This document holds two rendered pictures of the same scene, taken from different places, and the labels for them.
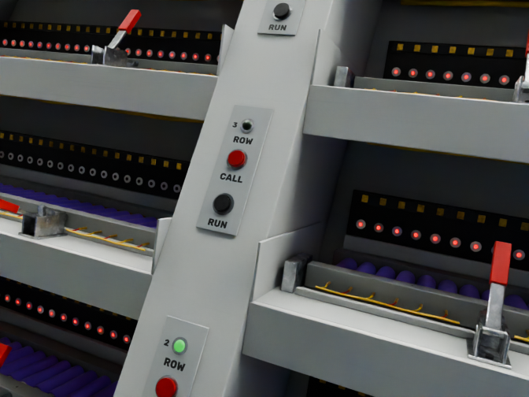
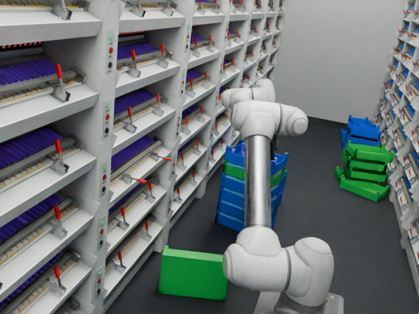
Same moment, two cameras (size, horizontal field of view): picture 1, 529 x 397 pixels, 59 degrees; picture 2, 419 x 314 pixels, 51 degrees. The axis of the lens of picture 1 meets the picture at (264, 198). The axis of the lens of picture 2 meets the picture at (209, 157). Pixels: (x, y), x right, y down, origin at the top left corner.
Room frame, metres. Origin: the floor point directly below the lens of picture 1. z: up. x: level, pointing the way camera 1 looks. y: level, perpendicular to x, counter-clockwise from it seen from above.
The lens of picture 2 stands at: (0.53, 2.00, 1.27)
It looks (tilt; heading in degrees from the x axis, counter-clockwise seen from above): 21 degrees down; 262
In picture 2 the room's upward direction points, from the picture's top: 8 degrees clockwise
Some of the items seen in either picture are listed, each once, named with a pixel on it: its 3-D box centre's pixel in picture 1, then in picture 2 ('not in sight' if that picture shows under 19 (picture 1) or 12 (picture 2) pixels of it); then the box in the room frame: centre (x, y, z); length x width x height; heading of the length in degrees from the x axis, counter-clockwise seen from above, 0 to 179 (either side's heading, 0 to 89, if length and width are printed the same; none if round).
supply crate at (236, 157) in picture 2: not in sight; (256, 156); (-0.07, -0.28, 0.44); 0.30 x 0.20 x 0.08; 143
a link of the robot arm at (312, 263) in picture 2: not in sight; (308, 268); (-0.08, 0.70, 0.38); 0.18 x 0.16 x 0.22; 0
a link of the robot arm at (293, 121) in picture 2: not in sight; (292, 121); (-0.05, 0.27, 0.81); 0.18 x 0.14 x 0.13; 90
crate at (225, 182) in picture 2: not in sight; (251, 182); (-0.07, -0.28, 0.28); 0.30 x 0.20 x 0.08; 143
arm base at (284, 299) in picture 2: not in sight; (303, 296); (-0.09, 0.68, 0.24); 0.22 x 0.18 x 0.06; 65
